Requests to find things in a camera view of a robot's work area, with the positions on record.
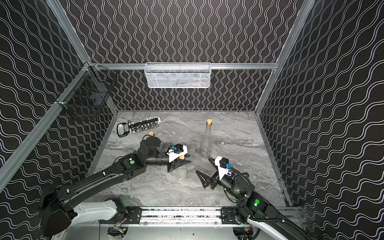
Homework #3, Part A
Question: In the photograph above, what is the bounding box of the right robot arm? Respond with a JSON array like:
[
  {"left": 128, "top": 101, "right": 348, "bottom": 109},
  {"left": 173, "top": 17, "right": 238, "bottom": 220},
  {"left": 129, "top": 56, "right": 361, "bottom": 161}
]
[{"left": 196, "top": 157, "right": 317, "bottom": 240}]

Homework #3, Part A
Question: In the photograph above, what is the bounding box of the black wire basket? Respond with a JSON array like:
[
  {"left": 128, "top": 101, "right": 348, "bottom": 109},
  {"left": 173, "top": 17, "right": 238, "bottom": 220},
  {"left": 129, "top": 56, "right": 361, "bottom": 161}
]
[{"left": 60, "top": 66, "right": 117, "bottom": 122}]

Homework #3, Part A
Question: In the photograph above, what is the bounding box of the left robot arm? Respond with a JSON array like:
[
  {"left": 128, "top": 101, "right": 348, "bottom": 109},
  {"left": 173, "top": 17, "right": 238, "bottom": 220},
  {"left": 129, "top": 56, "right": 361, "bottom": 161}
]
[{"left": 38, "top": 136, "right": 190, "bottom": 237}]

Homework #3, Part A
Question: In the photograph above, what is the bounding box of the short clear corked bottle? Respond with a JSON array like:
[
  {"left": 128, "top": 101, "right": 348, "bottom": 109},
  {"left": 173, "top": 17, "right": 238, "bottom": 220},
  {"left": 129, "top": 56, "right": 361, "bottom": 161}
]
[{"left": 176, "top": 165, "right": 187, "bottom": 181}]

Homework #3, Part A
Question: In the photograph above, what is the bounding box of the metal base rail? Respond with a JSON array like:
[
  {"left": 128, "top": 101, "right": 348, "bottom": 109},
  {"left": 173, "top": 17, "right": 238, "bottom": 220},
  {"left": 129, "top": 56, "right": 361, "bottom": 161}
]
[{"left": 98, "top": 205, "right": 259, "bottom": 227}]

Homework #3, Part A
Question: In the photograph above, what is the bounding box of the white wire mesh basket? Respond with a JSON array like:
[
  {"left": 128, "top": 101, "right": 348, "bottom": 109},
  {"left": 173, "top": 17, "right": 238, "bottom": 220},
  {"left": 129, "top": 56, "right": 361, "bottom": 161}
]
[{"left": 144, "top": 62, "right": 212, "bottom": 89}]

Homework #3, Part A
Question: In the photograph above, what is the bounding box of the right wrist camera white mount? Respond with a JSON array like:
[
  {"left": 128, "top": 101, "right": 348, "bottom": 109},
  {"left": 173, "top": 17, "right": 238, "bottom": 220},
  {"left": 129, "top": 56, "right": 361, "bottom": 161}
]
[{"left": 215, "top": 156, "right": 233, "bottom": 180}]

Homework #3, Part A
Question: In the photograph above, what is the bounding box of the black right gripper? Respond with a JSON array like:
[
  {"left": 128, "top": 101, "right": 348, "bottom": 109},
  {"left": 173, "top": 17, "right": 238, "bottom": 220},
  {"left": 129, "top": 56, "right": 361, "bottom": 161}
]
[{"left": 197, "top": 158, "right": 243, "bottom": 203}]

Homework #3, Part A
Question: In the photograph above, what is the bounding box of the tall clear corked bottle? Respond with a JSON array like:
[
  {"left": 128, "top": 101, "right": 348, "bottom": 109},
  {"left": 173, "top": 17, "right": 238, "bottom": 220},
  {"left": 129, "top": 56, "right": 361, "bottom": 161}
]
[{"left": 200, "top": 119, "right": 213, "bottom": 157}]

